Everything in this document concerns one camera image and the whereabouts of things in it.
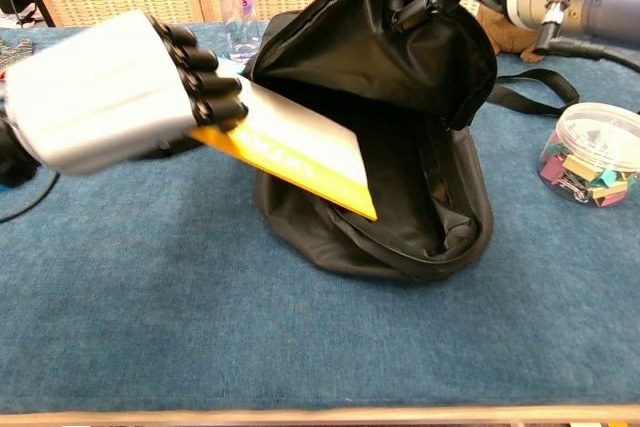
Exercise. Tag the brown capybara plush toy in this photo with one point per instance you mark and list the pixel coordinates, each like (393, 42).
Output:
(510, 37)

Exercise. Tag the blue table cloth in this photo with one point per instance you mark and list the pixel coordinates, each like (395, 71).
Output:
(200, 322)

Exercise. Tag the clear plastic water bottle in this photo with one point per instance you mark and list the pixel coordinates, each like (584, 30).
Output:
(240, 7)

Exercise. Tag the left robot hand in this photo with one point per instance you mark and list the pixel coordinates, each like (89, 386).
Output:
(100, 97)

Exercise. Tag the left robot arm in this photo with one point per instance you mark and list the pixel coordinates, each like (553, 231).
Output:
(15, 157)

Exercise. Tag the black fabric bag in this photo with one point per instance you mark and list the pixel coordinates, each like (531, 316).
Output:
(400, 97)

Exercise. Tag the yellow and white book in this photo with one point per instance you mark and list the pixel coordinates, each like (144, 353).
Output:
(310, 147)

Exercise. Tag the grey work glove orange cuff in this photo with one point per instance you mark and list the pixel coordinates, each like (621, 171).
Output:
(15, 52)

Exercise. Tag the clear jar of binder clips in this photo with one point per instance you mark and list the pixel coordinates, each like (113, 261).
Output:
(590, 157)

